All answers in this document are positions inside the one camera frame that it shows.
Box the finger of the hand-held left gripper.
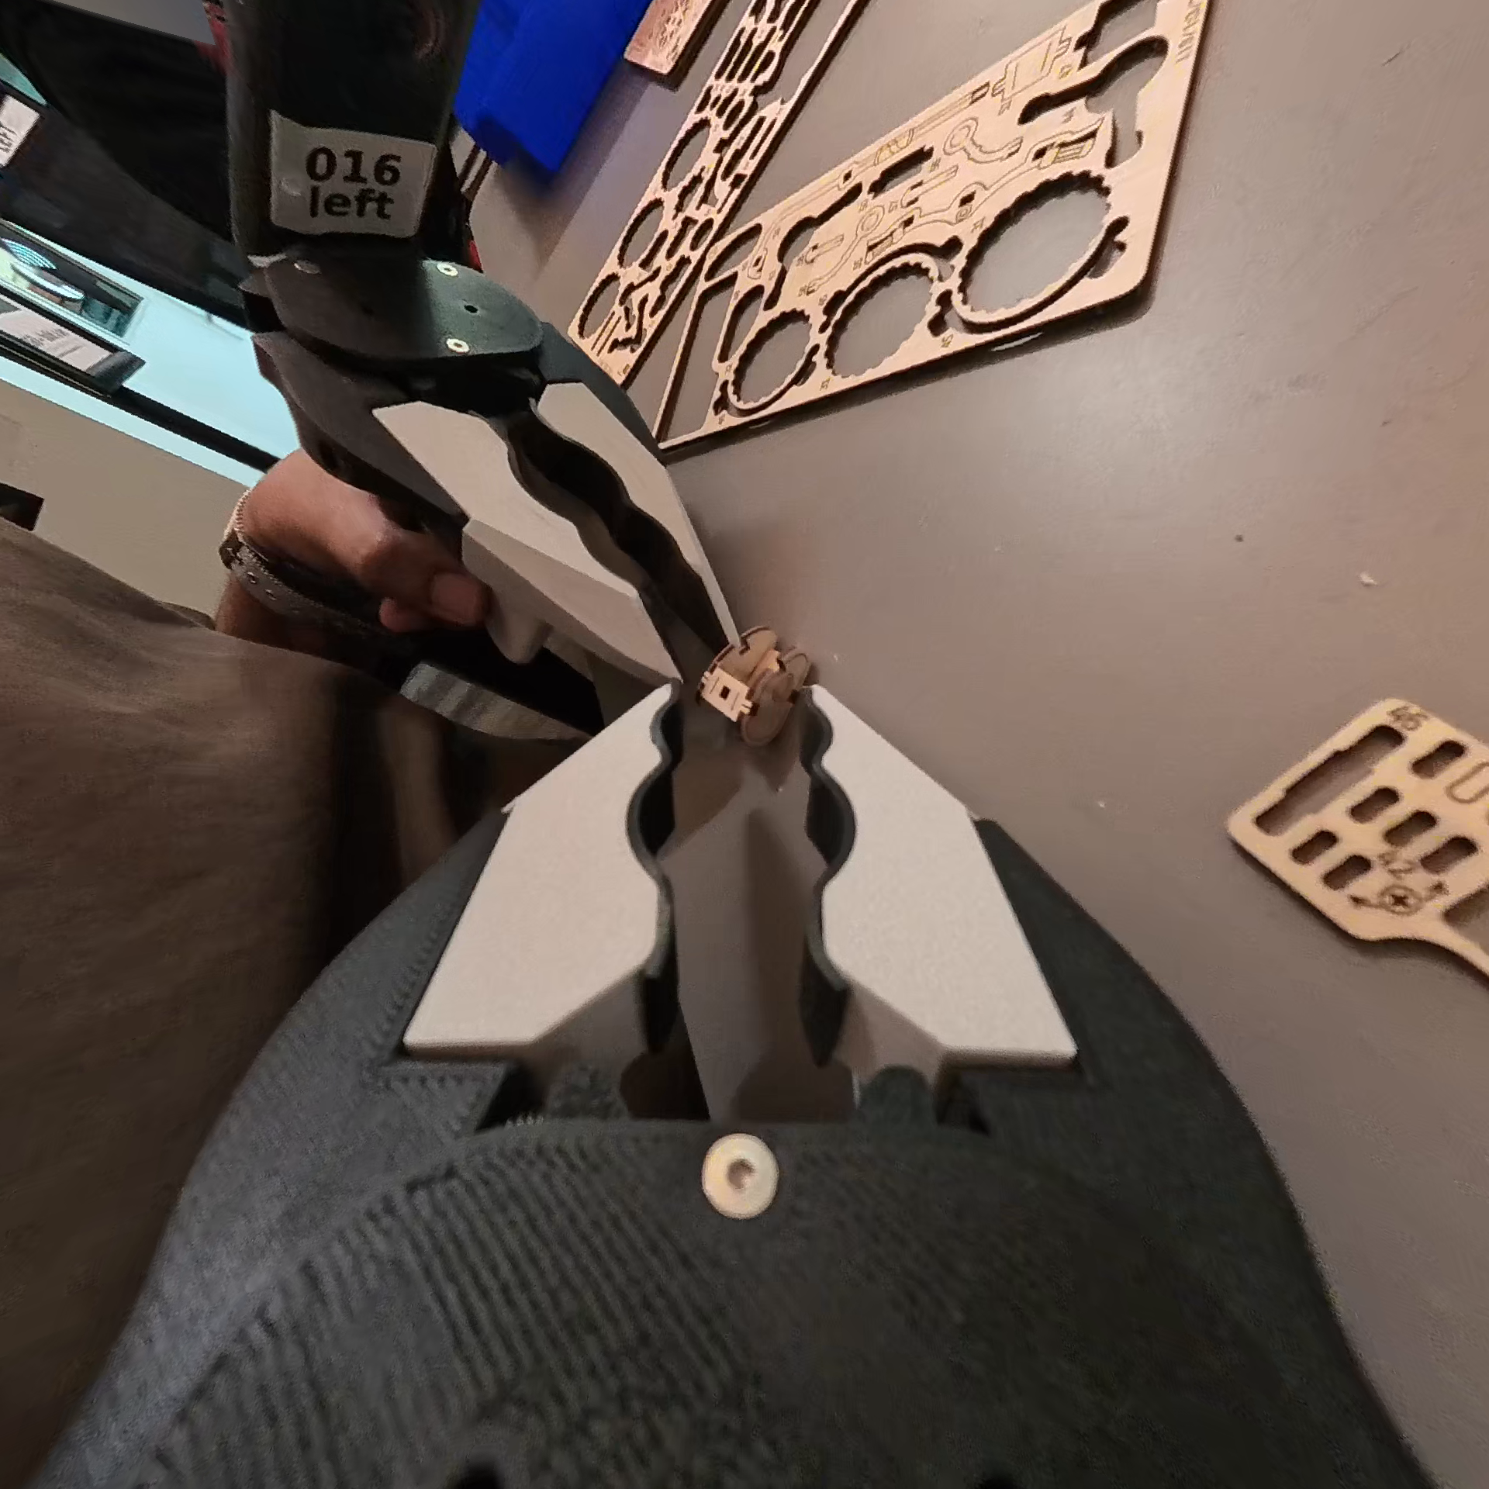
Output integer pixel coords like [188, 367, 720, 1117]
[372, 401, 686, 686]
[514, 335, 739, 674]

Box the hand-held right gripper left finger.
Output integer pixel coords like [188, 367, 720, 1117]
[401, 683, 690, 1080]

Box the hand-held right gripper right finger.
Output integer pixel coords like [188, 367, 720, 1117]
[800, 685, 1080, 1087]

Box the small wooden puzzle assembly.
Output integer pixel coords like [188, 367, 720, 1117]
[695, 626, 816, 747]

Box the slotted wooden puzzle piece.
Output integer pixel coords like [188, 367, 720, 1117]
[1227, 699, 1489, 979]

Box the grey desk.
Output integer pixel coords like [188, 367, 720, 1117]
[465, 0, 1489, 1489]

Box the person's left hand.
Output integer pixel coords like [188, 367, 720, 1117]
[238, 447, 493, 638]

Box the metal wristwatch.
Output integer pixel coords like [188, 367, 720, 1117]
[218, 490, 298, 612]

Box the black framed sign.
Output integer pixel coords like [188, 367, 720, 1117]
[0, 293, 147, 399]

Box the blue plastic bin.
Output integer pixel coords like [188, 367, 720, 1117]
[454, 0, 653, 176]

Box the dark engraved wooden board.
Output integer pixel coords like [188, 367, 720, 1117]
[624, 0, 716, 77]

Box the wide wooden puzzle sheet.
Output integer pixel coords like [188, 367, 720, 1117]
[654, 0, 1214, 452]

